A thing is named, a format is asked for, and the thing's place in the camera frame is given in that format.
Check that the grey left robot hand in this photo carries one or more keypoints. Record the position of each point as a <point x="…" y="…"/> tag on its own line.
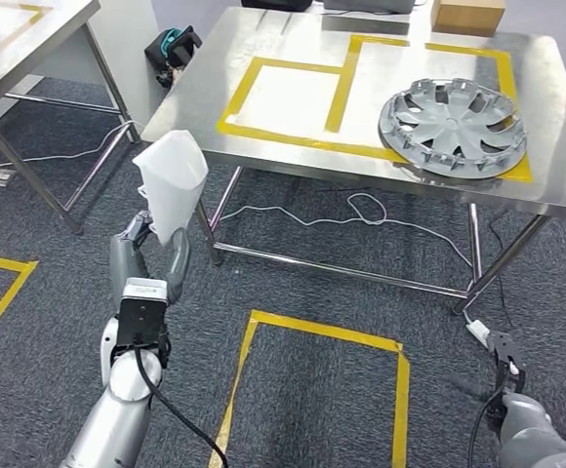
<point x="127" y="265"/>

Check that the black carry bag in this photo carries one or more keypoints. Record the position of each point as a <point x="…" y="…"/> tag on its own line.
<point x="273" y="4"/>

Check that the grey wheel hubcap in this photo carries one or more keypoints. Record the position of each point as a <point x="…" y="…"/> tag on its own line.
<point x="453" y="129"/>

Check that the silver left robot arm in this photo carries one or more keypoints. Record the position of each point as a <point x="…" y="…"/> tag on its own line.
<point x="112" y="420"/>

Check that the steel workbench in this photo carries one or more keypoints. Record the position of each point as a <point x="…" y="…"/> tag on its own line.
<point x="19" y="39"/>
<point x="205" y="97"/>

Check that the grey laptop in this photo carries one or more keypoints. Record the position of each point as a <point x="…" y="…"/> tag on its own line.
<point x="366" y="5"/>

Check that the black teal bag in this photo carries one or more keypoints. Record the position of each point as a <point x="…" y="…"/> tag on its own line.
<point x="173" y="51"/>

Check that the white plastic panel part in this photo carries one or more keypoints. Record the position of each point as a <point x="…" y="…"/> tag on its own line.
<point x="171" y="181"/>

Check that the white power strip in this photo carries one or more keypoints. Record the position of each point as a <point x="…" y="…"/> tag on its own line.
<point x="478" y="331"/>

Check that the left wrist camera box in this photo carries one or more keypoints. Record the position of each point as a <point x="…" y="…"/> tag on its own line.
<point x="141" y="316"/>

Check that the white cabinet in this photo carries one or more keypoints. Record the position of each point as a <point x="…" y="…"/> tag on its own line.
<point x="127" y="58"/>

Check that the cardboard box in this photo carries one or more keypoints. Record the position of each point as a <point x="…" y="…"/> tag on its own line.
<point x="468" y="16"/>

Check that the yellow workbench tape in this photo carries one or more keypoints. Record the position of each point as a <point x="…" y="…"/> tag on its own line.
<point x="12" y="39"/>
<point x="339" y="97"/>

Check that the yellow floor tape square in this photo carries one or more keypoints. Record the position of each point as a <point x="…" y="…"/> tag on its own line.
<point x="400" y="413"/>
<point x="5" y="261"/>

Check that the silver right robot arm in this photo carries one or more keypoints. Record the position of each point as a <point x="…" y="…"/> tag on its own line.
<point x="542" y="439"/>

